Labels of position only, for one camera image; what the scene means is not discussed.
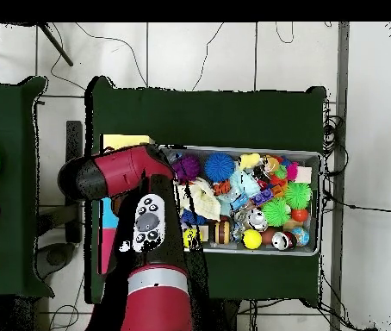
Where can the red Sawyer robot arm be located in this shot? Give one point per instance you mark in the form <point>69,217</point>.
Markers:
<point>119,169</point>

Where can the wooden box with three holes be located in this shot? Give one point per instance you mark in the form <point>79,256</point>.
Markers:
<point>126,140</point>

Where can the clear mesh bin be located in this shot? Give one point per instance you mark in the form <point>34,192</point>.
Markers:
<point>268,251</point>

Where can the purple spiky toy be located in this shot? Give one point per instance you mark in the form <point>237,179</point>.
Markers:
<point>188,168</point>

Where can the cream waffle cloth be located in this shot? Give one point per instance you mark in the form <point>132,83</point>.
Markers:
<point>206,201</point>

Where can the blue spiky ball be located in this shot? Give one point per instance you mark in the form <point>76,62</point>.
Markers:
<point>219,167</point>

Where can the smooth yellow ball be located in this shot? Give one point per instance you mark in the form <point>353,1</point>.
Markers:
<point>191,238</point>

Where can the brown striped wooden burger toy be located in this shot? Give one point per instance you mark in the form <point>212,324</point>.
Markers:
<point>222,231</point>

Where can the dark green tablecloth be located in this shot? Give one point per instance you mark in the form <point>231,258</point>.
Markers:
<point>216,117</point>

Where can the silver drink can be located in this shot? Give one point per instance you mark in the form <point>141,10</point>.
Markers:
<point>257,220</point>

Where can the yellow tennis-seam ball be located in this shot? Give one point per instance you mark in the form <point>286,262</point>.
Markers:
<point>251,239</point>

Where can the green spiky ball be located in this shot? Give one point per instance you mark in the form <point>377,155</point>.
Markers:
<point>297,194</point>
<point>275,211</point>

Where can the red drink can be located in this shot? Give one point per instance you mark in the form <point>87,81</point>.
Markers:
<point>283,240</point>

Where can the dark grey rounded floor object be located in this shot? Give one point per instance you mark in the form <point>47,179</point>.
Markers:
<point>56,257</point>

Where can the long black tripod leg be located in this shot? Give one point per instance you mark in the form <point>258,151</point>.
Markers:
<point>56,44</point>

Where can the dark green side-table cloth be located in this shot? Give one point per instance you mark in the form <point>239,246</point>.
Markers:
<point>9,113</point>

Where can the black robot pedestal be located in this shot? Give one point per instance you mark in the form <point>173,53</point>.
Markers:
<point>224,317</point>

